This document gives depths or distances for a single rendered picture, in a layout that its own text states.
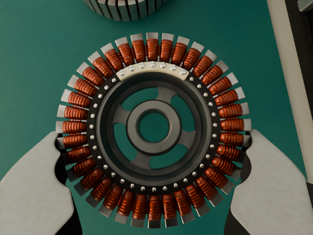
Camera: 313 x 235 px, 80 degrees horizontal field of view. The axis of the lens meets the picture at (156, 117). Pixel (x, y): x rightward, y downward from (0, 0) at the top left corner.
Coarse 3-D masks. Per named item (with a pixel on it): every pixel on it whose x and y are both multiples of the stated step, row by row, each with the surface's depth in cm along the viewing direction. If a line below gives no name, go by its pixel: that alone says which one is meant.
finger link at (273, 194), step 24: (264, 144) 10; (264, 168) 8; (288, 168) 8; (240, 192) 7; (264, 192) 7; (288, 192) 7; (240, 216) 6; (264, 216) 6; (288, 216) 6; (312, 216) 6
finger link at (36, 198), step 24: (48, 144) 10; (24, 168) 9; (48, 168) 9; (0, 192) 7; (24, 192) 7; (48, 192) 7; (0, 216) 6; (24, 216) 6; (48, 216) 6; (72, 216) 7
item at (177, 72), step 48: (144, 48) 11; (192, 48) 11; (96, 96) 11; (192, 96) 12; (240, 96) 11; (96, 144) 11; (144, 144) 11; (192, 144) 12; (240, 144) 10; (96, 192) 10; (144, 192) 10; (192, 192) 10
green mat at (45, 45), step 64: (0, 0) 21; (64, 0) 21; (192, 0) 21; (256, 0) 21; (0, 64) 21; (64, 64) 21; (256, 64) 21; (0, 128) 21; (192, 128) 20; (256, 128) 20
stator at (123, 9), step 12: (84, 0) 20; (96, 0) 18; (108, 0) 18; (120, 0) 18; (132, 0) 18; (144, 0) 18; (156, 0) 19; (108, 12) 19; (120, 12) 19; (132, 12) 19; (144, 12) 19
